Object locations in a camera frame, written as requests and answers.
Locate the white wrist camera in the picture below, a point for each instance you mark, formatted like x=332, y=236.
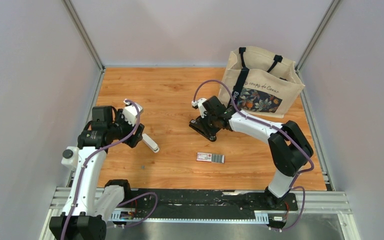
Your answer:
x=131, y=111
x=199, y=104

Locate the black stapler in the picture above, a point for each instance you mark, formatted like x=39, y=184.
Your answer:
x=204, y=128

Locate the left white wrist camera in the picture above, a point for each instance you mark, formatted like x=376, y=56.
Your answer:
x=131, y=111

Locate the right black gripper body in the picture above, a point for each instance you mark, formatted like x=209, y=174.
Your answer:
x=211, y=119

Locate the white stapler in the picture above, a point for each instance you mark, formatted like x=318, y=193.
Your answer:
x=150, y=143

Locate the beige floral tote bag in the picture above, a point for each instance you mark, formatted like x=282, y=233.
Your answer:
x=260, y=82

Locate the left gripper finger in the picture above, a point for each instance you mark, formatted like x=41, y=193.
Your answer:
x=134, y=140
x=139, y=130

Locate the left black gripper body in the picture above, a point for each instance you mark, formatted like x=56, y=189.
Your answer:
x=123, y=128

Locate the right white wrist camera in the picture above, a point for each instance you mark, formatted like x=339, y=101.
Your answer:
x=199, y=104

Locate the red staple box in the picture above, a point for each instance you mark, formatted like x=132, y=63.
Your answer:
x=210, y=157

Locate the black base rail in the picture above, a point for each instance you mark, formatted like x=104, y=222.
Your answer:
x=203, y=205

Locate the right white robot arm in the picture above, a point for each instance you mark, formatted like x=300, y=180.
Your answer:
x=289, y=148

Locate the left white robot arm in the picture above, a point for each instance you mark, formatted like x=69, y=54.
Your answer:
x=84, y=217

